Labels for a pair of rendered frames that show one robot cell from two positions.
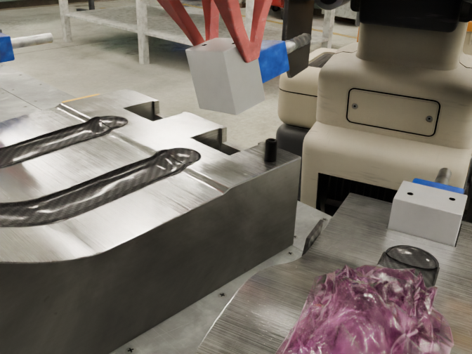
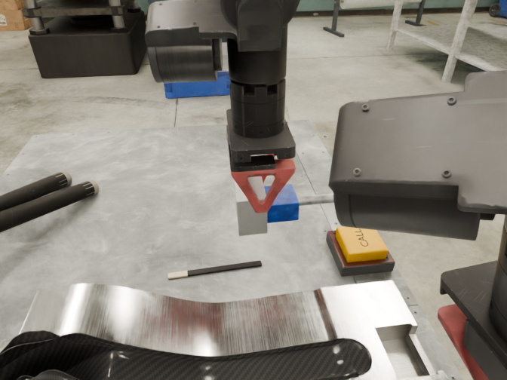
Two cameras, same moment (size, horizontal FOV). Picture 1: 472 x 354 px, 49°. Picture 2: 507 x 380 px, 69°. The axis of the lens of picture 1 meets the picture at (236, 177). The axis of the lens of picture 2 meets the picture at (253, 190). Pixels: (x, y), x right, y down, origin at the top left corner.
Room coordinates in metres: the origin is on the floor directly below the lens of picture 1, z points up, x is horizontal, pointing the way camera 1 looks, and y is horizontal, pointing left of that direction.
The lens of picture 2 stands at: (0.26, 0.08, 1.22)
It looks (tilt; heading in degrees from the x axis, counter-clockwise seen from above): 36 degrees down; 38
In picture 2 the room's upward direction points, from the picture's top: straight up
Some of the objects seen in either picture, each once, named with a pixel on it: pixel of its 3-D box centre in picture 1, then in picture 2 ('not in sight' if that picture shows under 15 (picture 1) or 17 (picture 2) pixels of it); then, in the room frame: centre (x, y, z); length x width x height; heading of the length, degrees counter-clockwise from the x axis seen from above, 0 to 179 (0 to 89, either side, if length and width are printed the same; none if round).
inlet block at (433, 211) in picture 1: (434, 201); not in sight; (0.39, -0.17, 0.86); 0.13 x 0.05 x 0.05; 153
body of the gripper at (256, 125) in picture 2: not in sight; (257, 109); (0.55, 0.30, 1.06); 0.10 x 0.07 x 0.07; 44
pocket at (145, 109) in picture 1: (156, 126); (403, 360); (0.51, 0.09, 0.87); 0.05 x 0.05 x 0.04; 46
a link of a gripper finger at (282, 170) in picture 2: not in sight; (259, 173); (0.55, 0.29, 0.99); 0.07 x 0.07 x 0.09; 44
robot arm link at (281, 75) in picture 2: not in sight; (250, 50); (0.55, 0.31, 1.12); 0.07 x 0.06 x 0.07; 130
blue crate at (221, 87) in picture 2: not in sight; (198, 78); (2.56, 2.51, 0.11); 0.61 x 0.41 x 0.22; 135
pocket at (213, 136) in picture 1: (226, 158); not in sight; (0.43, 0.01, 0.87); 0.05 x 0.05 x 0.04; 46
